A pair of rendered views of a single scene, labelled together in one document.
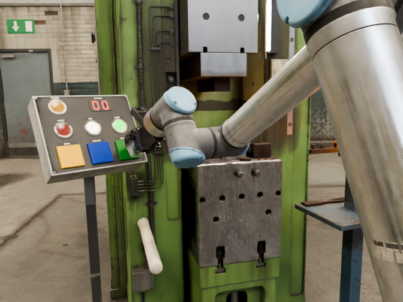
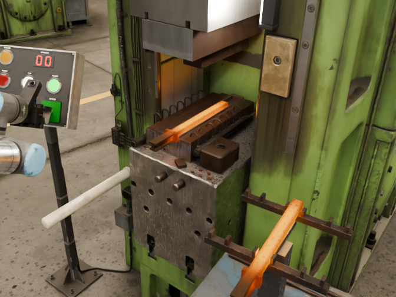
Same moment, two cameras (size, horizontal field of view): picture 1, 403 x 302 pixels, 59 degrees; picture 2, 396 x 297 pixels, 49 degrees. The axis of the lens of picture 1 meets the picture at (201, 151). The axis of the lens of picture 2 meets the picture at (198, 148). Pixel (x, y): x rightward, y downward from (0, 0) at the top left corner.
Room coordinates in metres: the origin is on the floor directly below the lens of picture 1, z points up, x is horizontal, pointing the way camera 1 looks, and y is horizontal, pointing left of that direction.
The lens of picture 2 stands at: (0.75, -1.16, 1.70)
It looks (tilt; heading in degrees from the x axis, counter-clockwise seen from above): 31 degrees down; 50
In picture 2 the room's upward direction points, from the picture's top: 2 degrees clockwise
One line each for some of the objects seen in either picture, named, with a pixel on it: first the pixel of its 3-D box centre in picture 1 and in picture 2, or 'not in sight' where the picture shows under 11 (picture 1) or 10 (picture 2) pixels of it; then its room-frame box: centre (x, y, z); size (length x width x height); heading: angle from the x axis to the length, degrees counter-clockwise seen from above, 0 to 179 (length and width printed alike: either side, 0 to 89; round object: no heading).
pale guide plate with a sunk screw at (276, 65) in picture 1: (279, 77); (277, 66); (1.71, -0.37, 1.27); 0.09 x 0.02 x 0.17; 105
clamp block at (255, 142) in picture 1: (257, 148); (220, 154); (1.60, -0.26, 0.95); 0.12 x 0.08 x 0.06; 15
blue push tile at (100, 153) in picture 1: (99, 153); not in sight; (1.18, 0.34, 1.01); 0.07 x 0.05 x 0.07; 130
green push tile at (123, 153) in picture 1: (126, 150); (51, 111); (1.24, 0.27, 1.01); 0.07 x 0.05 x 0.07; 130
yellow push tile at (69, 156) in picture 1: (70, 156); not in sight; (1.12, 0.42, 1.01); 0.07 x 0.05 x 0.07; 130
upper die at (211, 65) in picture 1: (210, 68); (206, 25); (1.70, -0.05, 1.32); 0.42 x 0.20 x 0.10; 15
